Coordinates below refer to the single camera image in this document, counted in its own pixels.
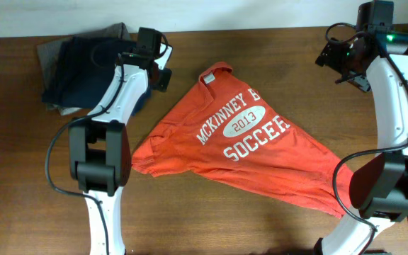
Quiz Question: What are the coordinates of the navy garment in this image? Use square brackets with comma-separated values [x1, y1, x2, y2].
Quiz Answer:
[42, 37, 136, 109]

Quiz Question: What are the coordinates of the red soccer t-shirt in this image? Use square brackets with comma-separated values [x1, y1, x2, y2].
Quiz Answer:
[132, 62, 352, 217]

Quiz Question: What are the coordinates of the grey garment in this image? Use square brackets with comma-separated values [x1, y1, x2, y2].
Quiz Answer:
[35, 22, 132, 116]

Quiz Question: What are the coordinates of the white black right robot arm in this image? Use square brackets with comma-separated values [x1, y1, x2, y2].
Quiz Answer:
[314, 32, 408, 254]

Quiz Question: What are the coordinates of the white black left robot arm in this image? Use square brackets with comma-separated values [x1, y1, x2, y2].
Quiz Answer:
[68, 44, 173, 254]

